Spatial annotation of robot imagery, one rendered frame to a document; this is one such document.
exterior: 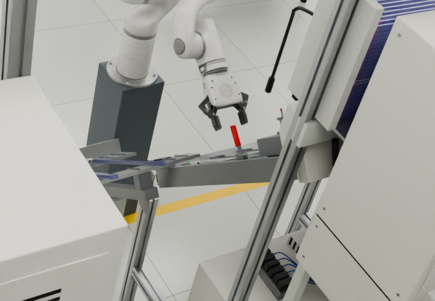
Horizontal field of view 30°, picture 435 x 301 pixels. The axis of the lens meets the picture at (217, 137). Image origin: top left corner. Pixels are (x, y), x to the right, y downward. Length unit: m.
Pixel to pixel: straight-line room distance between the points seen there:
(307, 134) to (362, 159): 0.16
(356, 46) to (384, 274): 0.50
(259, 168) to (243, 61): 2.44
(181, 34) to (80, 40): 2.12
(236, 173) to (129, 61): 0.87
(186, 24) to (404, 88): 0.84
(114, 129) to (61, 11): 1.66
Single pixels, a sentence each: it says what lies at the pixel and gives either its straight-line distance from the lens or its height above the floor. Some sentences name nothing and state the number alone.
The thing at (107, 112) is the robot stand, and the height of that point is 0.54.
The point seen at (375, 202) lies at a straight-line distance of 1.78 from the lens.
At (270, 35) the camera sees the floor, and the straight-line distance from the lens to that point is 4.80.
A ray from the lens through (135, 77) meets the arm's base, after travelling 2.96.
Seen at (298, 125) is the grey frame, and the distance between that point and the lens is 1.86.
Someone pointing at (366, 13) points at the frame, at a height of 1.69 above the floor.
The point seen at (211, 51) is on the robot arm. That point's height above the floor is 1.18.
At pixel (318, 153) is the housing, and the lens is 2.00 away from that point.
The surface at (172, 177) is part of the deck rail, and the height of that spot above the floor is 0.77.
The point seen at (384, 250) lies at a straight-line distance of 1.80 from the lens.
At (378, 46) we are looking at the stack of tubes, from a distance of 1.79.
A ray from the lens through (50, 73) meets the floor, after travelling 4.12.
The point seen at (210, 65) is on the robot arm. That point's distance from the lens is 2.34.
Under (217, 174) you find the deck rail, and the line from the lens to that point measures 2.28.
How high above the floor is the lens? 2.46
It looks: 39 degrees down
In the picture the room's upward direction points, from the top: 16 degrees clockwise
